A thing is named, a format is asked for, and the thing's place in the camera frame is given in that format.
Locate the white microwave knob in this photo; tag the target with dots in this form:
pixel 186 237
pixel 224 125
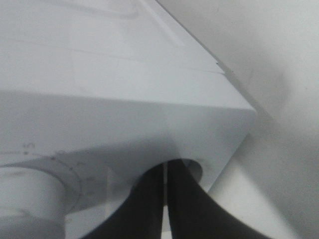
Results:
pixel 32 204

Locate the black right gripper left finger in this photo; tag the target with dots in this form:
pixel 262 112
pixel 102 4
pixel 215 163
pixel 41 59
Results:
pixel 140 215

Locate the white microwave oven body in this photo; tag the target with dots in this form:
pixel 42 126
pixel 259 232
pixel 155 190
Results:
pixel 97 92

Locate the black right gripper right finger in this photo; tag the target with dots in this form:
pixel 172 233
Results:
pixel 193 214

